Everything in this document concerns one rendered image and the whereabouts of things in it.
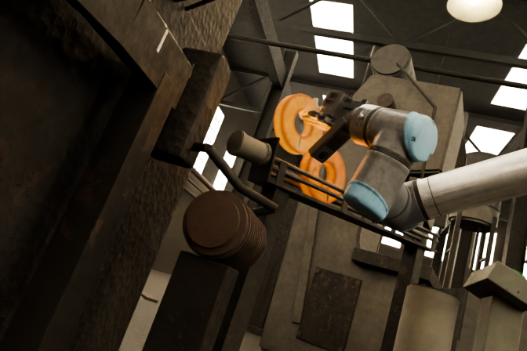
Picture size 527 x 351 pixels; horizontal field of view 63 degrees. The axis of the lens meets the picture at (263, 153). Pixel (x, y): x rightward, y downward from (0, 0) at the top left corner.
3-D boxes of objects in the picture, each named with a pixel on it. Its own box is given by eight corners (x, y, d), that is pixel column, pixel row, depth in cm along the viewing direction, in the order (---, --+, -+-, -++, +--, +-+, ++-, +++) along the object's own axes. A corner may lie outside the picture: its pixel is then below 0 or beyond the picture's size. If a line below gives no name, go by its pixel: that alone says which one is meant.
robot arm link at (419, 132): (402, 152, 78) (428, 105, 79) (353, 138, 88) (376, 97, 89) (426, 175, 83) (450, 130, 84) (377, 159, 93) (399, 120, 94)
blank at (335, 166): (298, 144, 111) (307, 144, 109) (337, 146, 121) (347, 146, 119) (297, 204, 111) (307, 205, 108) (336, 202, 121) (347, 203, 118)
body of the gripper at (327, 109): (344, 105, 107) (382, 112, 97) (328, 135, 106) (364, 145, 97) (326, 89, 103) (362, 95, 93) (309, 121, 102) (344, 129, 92)
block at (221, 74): (132, 144, 84) (178, 43, 91) (150, 159, 91) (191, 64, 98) (179, 157, 81) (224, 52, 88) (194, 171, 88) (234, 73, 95)
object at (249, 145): (223, 154, 98) (230, 130, 99) (252, 167, 103) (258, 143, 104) (238, 154, 93) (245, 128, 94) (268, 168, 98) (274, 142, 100)
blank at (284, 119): (281, 84, 109) (290, 81, 107) (320, 110, 118) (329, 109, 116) (266, 140, 105) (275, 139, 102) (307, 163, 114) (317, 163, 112)
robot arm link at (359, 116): (379, 155, 93) (354, 135, 88) (363, 150, 97) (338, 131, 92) (398, 119, 94) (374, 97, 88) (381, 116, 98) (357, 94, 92)
